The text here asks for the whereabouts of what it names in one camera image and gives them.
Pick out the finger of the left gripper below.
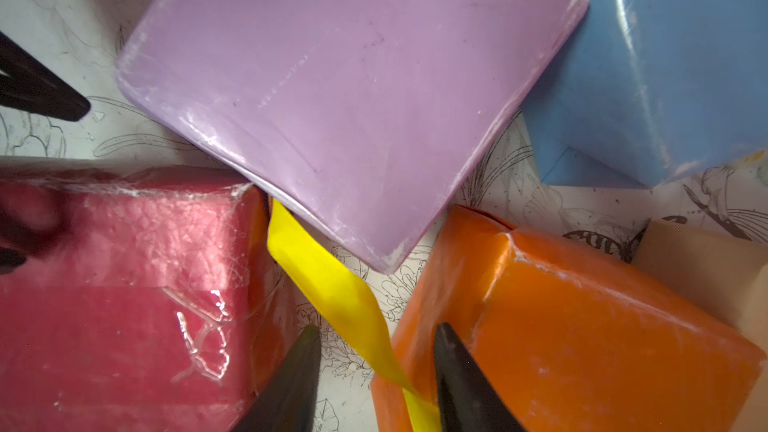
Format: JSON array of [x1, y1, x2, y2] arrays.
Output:
[[0, 247, 27, 275], [1, 33, 91, 122]]

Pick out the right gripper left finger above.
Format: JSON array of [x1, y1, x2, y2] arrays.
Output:
[[231, 324, 321, 432]]

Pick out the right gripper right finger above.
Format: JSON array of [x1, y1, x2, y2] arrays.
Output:
[[433, 322, 526, 432]]

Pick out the orange gift box front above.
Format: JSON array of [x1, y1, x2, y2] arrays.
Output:
[[392, 206, 766, 431]]

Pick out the yellow ribbon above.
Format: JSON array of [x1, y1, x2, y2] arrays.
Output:
[[267, 198, 442, 431]]

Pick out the dark red gift box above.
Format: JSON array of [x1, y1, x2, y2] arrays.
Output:
[[1, 164, 298, 431]]

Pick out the peach gift box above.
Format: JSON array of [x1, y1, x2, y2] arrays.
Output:
[[611, 220, 767, 431]]

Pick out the purple gift box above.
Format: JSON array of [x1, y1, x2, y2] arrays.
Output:
[[116, 0, 589, 274]]

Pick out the light blue gift box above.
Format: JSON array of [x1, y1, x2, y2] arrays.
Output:
[[523, 0, 767, 188]]

